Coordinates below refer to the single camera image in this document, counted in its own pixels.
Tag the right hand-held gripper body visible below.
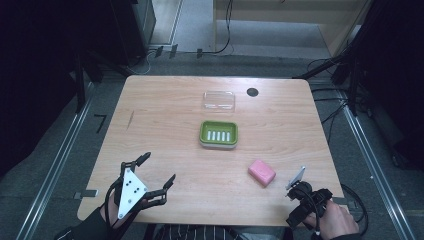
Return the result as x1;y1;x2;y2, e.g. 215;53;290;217
285;165;335;218

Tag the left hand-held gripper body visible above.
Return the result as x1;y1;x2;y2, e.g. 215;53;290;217
113;161;150;221

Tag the pink soap bar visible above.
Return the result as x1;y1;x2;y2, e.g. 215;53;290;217
247;158;277;188

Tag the green soap dish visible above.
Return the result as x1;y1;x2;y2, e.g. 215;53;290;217
198;120;240;150

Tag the clear plastic lid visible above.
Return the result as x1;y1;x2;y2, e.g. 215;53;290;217
202;90;237;113

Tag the person's left hand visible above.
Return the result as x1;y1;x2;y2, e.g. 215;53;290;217
99;192;142;230

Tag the person's right hand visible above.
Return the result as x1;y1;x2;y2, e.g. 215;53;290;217
304;199;360;240

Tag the person's striped clothing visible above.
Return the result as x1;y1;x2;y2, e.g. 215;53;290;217
143;223;289;240

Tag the black tripod stand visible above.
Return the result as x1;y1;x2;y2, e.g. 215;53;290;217
71;49;134;114
292;29;371;118

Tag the black cabinet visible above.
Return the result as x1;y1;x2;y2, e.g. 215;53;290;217
108;0;158;66

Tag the light wooden shelf unit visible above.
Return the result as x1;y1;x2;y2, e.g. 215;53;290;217
212;0;373;58

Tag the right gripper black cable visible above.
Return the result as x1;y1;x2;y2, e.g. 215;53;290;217
298;188;323;236

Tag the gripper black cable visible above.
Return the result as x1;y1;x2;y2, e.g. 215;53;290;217
103;181;123;230
298;188;323;236

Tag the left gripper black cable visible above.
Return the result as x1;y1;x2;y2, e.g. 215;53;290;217
103;181;123;230

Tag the metal table bracket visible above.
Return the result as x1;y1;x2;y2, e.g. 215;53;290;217
73;188;100;201

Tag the black floor cable loop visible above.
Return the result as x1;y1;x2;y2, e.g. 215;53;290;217
339;182;370;225

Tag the metal floor rail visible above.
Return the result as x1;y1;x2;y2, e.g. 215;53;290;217
339;96;418;240
14;83;96;240

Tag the white floor cable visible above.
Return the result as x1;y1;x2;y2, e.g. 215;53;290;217
125;49;158;76

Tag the black hanging cable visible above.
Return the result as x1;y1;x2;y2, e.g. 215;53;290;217
201;0;235;56

